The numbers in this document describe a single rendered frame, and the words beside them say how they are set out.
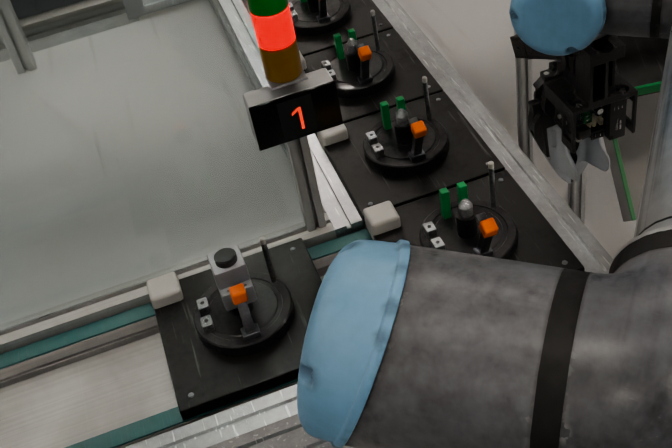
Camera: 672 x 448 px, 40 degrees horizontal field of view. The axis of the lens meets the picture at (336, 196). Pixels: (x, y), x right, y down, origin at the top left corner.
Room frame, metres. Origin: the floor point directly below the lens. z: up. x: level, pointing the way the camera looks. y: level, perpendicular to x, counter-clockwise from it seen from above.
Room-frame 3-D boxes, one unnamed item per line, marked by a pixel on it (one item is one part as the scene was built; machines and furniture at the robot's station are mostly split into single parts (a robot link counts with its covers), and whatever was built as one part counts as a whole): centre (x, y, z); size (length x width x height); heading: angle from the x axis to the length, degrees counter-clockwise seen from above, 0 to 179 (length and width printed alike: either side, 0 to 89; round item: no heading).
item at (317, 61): (1.45, -0.08, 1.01); 0.24 x 0.24 x 0.13; 11
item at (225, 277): (0.92, 0.16, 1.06); 0.08 x 0.04 x 0.07; 12
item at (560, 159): (0.76, -0.25, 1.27); 0.06 x 0.03 x 0.09; 11
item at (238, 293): (0.86, 0.15, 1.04); 0.04 x 0.02 x 0.08; 11
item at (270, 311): (0.91, 0.16, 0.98); 0.14 x 0.14 x 0.02
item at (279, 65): (1.05, 0.03, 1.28); 0.05 x 0.05 x 0.05
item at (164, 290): (0.98, 0.27, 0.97); 0.05 x 0.05 x 0.04; 11
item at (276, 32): (1.05, 0.03, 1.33); 0.05 x 0.05 x 0.05
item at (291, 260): (0.91, 0.16, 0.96); 0.24 x 0.24 x 0.02; 11
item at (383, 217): (0.97, -0.18, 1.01); 0.24 x 0.24 x 0.13; 11
